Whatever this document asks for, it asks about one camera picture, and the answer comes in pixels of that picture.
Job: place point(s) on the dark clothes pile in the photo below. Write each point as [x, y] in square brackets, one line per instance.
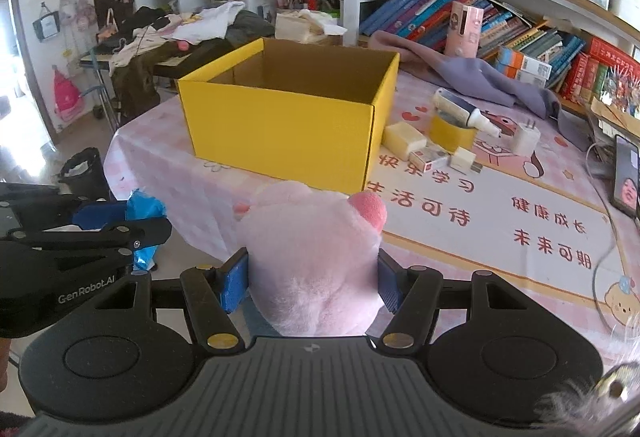
[135, 77]

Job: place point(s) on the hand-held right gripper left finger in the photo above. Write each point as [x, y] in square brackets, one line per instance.
[235, 282]

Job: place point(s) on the orange blue medicine box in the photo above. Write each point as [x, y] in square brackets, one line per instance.
[520, 78]
[525, 59]

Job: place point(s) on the cream rectangular block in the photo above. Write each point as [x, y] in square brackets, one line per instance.
[402, 137]

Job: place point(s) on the white printed shirt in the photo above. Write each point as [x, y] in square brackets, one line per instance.
[210, 22]

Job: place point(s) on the colourful figure box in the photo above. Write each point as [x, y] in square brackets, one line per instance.
[622, 92]

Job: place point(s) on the pink backpack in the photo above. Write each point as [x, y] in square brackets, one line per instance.
[65, 99]

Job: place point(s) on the black trash bin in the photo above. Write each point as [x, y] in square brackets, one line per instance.
[82, 182]

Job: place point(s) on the yellow tape roll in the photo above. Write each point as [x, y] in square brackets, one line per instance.
[445, 137]

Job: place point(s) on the pink cartoon tumbler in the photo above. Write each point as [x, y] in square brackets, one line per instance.
[462, 29]

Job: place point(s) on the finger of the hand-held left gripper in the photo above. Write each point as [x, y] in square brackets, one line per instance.
[100, 214]
[145, 232]

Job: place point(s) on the white spray bottle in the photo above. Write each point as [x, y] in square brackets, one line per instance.
[455, 104]

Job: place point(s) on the white charger plug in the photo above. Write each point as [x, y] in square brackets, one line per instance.
[524, 139]

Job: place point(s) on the small white adapter cube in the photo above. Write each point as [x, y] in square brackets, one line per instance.
[462, 160]

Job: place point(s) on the black smartphone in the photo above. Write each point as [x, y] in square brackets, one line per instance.
[627, 177]

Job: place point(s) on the hanging dark tote bag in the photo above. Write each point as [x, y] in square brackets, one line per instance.
[46, 27]

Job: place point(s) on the blue plastic wrapper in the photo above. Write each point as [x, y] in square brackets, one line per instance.
[145, 212]

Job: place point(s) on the row of colourful books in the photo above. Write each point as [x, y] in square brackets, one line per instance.
[425, 12]

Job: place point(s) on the pink plush toy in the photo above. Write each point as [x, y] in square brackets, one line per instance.
[310, 267]

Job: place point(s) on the cream crumpled paper bag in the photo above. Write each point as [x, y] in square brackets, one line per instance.
[300, 29]

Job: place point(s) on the red thick dictionaries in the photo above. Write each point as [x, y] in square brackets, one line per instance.
[590, 72]

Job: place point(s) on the purple cloth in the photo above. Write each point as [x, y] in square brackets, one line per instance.
[475, 77]

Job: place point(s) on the small white red carton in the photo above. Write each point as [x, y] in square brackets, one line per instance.
[427, 159]

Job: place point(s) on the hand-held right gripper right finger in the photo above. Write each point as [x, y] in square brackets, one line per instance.
[390, 282]

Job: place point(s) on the yellow cardboard box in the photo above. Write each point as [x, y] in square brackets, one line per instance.
[275, 132]

